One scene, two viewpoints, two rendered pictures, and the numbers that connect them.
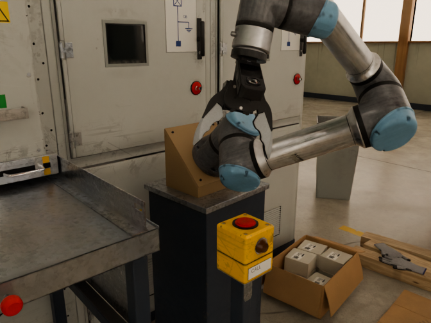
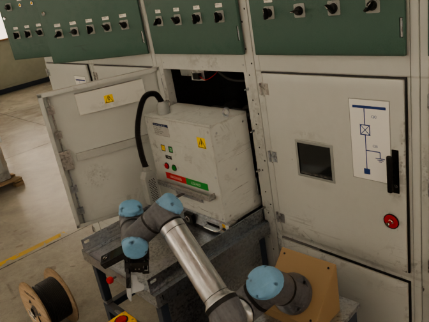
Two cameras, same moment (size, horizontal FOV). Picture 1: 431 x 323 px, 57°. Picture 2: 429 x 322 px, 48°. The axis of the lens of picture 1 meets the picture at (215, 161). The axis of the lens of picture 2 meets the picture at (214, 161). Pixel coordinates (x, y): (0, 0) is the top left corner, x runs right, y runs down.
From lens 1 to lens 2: 2.02 m
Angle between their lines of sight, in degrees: 86
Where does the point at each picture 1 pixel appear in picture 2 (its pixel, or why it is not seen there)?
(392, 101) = not seen: outside the picture
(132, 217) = (159, 283)
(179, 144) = (279, 265)
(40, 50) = (262, 152)
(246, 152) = not seen: hidden behind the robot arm
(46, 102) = (267, 186)
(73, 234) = (151, 273)
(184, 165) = not seen: hidden behind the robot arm
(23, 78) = (213, 178)
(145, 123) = (333, 230)
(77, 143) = (282, 221)
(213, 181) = (276, 310)
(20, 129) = (214, 204)
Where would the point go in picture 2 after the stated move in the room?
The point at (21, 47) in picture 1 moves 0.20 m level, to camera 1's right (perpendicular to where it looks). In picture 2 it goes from (211, 162) to (212, 181)
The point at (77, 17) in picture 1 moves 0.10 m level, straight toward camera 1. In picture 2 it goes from (278, 135) to (256, 142)
